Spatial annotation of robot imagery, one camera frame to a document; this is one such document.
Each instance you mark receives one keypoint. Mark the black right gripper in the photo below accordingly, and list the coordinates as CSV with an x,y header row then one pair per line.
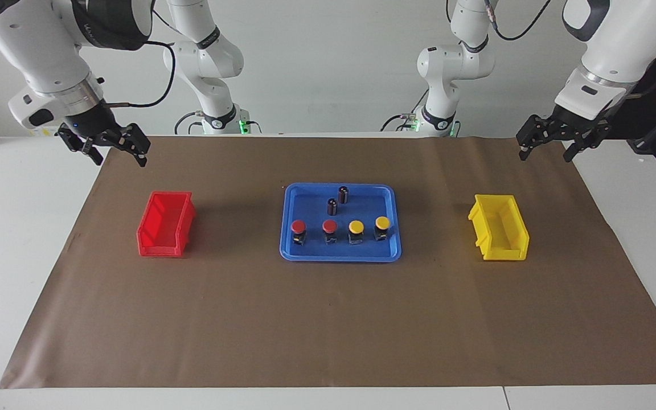
x,y
93,122

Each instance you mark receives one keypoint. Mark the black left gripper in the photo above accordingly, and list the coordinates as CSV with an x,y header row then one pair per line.
x,y
575,124

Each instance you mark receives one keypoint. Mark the yellow push button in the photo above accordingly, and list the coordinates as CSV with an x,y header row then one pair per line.
x,y
356,227
382,222

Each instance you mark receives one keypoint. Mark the red push button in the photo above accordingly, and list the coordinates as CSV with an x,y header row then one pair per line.
x,y
329,226
298,227

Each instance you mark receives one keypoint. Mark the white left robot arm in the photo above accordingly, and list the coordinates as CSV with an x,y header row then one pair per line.
x,y
607,51

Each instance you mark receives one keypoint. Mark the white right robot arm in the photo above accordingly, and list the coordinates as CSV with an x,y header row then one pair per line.
x,y
43,51

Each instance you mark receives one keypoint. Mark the red plastic bin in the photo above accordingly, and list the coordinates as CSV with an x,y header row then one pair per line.
x,y
165,219

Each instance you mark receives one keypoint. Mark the yellow plastic bin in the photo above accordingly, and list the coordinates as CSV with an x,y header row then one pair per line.
x,y
501,228

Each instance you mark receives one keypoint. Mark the blue plastic tray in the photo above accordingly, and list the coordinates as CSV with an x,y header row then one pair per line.
x,y
373,199

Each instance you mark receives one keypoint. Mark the brown paper table mat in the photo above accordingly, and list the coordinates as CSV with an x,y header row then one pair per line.
x,y
328,319

